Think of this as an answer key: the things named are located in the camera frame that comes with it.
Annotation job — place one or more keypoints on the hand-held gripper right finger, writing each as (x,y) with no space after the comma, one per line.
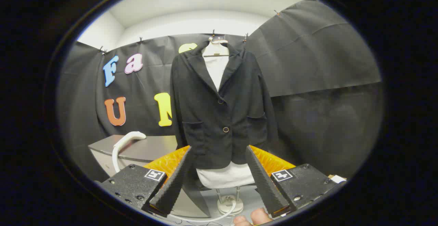
(265,185)

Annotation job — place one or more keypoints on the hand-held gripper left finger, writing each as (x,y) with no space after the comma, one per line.
(174,185)

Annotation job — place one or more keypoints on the white shirt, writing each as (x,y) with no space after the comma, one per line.
(226,176)

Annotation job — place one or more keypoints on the black blazer jacket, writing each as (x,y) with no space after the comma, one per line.
(212,133)

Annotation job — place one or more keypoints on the white steamer stand base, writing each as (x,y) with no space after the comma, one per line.
(227,203)

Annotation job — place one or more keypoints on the cream clothes hanger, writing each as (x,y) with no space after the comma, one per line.
(215,50)

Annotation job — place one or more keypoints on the grey table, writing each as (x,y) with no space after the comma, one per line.
(150,149)

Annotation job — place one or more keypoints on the small cardboard box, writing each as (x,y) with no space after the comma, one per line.
(337,178)

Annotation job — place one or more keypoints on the dark grey board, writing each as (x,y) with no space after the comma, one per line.
(325,127)

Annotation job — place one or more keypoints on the plain black backdrop cloth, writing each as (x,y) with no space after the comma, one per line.
(308,55)

